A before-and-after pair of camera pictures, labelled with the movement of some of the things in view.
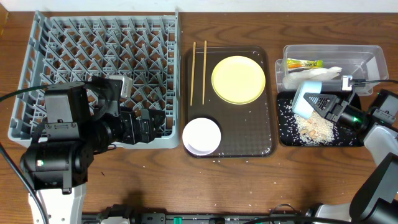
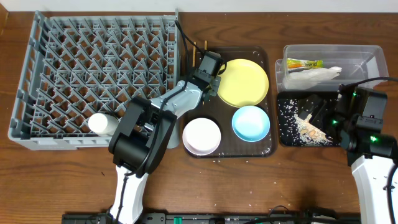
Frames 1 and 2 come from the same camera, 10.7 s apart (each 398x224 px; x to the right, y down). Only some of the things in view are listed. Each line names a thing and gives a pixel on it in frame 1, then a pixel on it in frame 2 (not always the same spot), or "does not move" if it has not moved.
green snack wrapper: x=293 y=63 does not move
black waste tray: x=317 y=130 does not move
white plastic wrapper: x=294 y=79 does not move
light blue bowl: x=301 y=107 → x=250 y=123
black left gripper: x=145 y=134 → x=215 y=87
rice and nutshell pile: x=316 y=129 does not move
